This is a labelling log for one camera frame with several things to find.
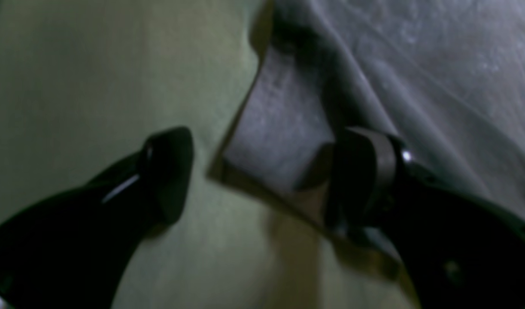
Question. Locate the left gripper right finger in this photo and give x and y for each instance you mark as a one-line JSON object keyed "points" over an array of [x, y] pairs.
{"points": [[460, 251]]}

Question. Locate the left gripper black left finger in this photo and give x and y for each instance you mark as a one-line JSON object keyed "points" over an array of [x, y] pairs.
{"points": [[69, 251]]}

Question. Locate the grey t-shirt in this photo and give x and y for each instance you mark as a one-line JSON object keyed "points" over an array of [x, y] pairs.
{"points": [[446, 76]]}

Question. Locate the pale green table cloth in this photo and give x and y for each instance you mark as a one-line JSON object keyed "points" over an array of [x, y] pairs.
{"points": [[84, 82]]}

